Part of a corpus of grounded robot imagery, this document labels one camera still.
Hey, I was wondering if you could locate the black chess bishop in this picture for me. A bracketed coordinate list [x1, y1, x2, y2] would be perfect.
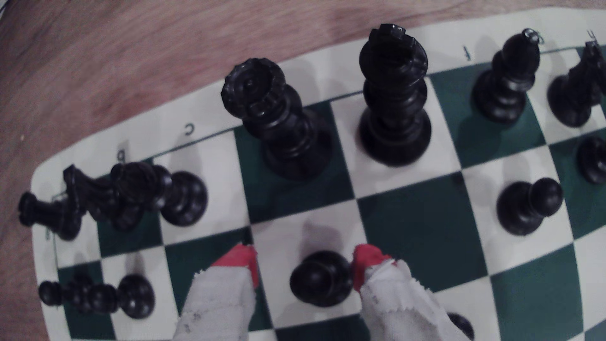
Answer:
[111, 162, 209, 227]
[472, 29, 543, 125]

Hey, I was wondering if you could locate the green and white chess mat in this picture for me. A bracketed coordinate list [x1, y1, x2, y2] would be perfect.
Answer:
[31, 7, 606, 341]

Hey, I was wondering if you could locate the black chess king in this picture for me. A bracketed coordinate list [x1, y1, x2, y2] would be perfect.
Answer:
[357, 24, 432, 167]

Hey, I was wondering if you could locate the black chess rook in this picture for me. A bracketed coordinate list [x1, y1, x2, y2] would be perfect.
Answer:
[18, 191, 82, 241]

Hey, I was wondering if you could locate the black chess pawn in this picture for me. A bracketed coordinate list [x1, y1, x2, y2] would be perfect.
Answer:
[90, 274, 156, 319]
[577, 137, 606, 185]
[447, 313, 475, 341]
[38, 279, 95, 313]
[496, 177, 564, 236]
[289, 250, 355, 308]

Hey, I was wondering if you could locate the black chess knight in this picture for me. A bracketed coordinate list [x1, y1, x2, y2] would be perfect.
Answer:
[547, 41, 606, 128]
[63, 164, 145, 233]

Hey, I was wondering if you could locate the black chess queen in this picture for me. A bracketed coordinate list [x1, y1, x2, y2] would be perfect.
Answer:
[221, 58, 333, 181]

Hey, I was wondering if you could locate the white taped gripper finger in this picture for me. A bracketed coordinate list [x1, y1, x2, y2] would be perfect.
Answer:
[172, 244, 260, 341]
[351, 244, 470, 341]

